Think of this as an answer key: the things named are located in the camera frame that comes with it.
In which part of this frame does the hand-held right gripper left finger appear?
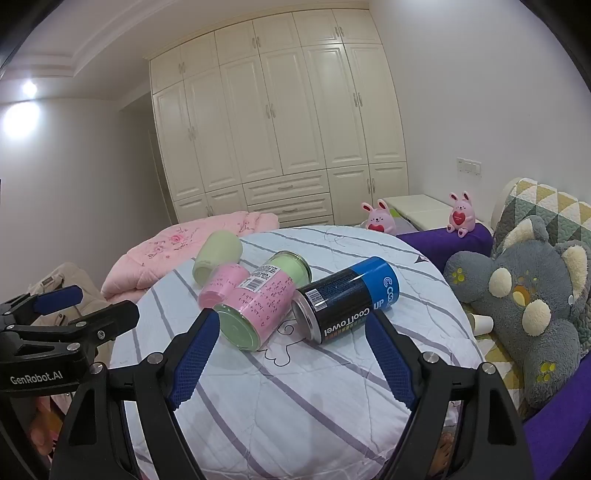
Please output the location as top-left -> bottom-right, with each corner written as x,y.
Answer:
48,308 -> 221,480

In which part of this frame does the green glass cup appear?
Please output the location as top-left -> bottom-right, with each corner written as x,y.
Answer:
268,250 -> 313,284

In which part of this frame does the white paper cup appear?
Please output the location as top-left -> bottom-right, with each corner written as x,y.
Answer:
464,311 -> 494,335

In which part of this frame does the pink bunny toy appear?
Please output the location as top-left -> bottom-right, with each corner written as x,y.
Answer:
361,199 -> 397,235
445,191 -> 478,238

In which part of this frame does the pink floral quilt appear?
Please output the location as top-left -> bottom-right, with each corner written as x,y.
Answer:
100,211 -> 281,303

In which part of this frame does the white striped quilt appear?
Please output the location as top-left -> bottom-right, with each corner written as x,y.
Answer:
108,224 -> 485,480

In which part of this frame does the small pink cup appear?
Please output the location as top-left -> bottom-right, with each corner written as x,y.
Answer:
198,263 -> 250,311

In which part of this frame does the cream wardrobe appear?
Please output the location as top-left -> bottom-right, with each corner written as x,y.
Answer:
144,8 -> 409,227

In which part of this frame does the beige clothing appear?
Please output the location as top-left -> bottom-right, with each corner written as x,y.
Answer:
28,262 -> 116,352

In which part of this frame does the yellow patterned bed mat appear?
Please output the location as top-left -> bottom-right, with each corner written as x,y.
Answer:
466,300 -> 536,418

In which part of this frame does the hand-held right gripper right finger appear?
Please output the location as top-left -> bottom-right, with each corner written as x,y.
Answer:
364,308 -> 539,480

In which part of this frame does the pale green cup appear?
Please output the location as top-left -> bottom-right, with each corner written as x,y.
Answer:
192,231 -> 244,284

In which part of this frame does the grey plush koala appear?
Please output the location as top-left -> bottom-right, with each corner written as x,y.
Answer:
444,215 -> 591,409

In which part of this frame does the patchwork quilted headboard cover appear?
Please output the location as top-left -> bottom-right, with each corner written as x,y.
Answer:
490,178 -> 591,259

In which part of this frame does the white bedside cabinet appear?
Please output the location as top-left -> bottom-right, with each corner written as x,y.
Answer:
382,194 -> 455,230

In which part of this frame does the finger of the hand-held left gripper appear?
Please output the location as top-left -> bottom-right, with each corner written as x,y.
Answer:
8,301 -> 140,352
0,285 -> 84,329

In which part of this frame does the green cup with pink label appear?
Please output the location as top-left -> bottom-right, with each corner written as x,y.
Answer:
217,264 -> 298,354

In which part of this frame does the blue and black can cup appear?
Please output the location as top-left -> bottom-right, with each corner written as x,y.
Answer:
291,256 -> 402,345

